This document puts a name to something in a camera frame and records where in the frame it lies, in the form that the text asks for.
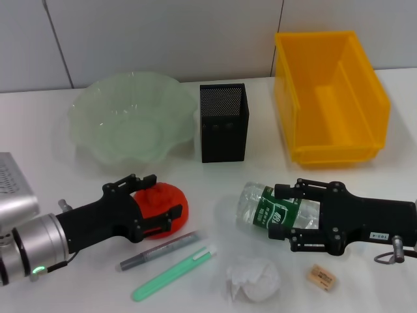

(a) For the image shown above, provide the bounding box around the beige eraser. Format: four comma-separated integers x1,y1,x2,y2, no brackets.
306,263,337,284

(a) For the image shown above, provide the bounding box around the red-orange orange fruit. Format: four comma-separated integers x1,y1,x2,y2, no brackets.
132,181,190,241

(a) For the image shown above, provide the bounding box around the grey marker pen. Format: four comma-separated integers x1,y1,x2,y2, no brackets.
119,230,201,272

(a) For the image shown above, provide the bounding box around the left gripper cable with plug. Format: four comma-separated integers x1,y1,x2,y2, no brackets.
44,198,72,274

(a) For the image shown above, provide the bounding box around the yellow plastic bin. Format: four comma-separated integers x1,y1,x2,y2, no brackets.
273,31,392,169

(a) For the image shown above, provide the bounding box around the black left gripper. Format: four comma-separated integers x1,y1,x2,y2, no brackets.
55,173,183,254

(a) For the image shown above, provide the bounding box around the pale green wavy glass plate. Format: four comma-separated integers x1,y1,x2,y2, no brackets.
66,71,198,173

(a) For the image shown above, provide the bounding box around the black mesh pen holder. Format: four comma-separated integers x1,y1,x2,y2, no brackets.
199,83,249,164

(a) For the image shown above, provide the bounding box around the mint green pen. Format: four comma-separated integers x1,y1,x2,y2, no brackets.
132,246,218,303

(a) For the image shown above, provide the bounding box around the clear water bottle green label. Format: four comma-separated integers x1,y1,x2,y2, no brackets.
235,181,325,242

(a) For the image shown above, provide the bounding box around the white paper ball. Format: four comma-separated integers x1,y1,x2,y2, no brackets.
226,256,281,303

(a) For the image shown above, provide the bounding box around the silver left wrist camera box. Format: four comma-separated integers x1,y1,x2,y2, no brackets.
0,151,40,231

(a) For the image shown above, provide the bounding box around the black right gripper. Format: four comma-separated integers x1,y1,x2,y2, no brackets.
267,177,417,256

